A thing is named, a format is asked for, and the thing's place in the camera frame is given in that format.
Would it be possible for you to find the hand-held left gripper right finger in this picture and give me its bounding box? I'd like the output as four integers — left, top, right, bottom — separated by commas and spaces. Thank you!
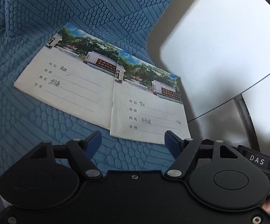
164, 131, 241, 181

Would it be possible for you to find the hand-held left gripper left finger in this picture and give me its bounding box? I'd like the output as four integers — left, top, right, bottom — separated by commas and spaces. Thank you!
29, 131, 103, 181

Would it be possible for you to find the photo cover notebook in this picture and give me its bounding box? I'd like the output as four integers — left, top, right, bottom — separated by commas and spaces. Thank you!
13, 22, 120, 130
109, 50, 192, 145

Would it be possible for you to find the white round-cornered table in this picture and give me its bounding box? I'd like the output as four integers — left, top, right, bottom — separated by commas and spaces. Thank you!
147, 0, 270, 124

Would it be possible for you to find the blue quilted seat cushion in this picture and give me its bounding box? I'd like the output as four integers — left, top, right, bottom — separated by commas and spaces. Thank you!
0, 0, 196, 217

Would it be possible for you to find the grey metal tube frame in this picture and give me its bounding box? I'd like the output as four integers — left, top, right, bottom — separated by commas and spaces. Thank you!
234, 0, 270, 151

